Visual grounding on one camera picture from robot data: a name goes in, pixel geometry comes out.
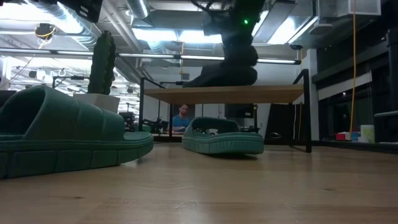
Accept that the long tube light bar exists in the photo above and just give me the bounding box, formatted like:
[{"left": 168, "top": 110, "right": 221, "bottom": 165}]
[{"left": 0, "top": 48, "right": 302, "bottom": 65}]

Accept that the wooden shelf black metal frame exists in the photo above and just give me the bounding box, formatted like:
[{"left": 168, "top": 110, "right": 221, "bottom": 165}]
[{"left": 138, "top": 68, "right": 313, "bottom": 154}]

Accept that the black background monitor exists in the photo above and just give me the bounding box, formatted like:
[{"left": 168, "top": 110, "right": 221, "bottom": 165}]
[{"left": 224, "top": 103, "right": 255, "bottom": 119}]

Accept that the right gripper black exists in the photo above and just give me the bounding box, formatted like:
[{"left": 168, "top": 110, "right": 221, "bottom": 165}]
[{"left": 222, "top": 9, "right": 266, "bottom": 68}]

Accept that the green rubber slide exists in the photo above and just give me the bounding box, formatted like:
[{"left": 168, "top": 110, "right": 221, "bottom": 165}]
[
  {"left": 0, "top": 85, "right": 154, "bottom": 180},
  {"left": 181, "top": 116, "right": 266, "bottom": 156}
]

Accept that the round black ceiling device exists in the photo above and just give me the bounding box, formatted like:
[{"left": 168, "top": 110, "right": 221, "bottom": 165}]
[{"left": 34, "top": 22, "right": 57, "bottom": 40}]

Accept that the black rubber slide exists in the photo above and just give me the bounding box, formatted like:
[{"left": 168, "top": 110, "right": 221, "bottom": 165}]
[{"left": 182, "top": 62, "right": 259, "bottom": 88}]

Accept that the tall green cactus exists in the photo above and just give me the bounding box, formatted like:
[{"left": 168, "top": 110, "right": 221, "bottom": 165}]
[{"left": 86, "top": 29, "right": 117, "bottom": 95}]

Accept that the hanging yellow cable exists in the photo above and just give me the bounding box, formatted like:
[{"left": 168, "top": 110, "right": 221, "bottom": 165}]
[{"left": 349, "top": 0, "right": 358, "bottom": 138}]

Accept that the white and green container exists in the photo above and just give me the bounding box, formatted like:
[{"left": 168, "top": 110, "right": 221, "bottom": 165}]
[{"left": 360, "top": 124, "right": 376, "bottom": 144}]

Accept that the black background cabinet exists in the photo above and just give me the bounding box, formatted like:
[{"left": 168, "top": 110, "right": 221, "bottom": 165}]
[{"left": 266, "top": 103, "right": 307, "bottom": 141}]

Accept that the person behind shelf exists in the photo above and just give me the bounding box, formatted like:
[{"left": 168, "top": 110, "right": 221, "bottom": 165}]
[{"left": 172, "top": 104, "right": 193, "bottom": 133}]

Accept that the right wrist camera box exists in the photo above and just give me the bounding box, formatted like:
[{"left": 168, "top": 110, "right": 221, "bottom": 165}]
[{"left": 203, "top": 17, "right": 225, "bottom": 37}]

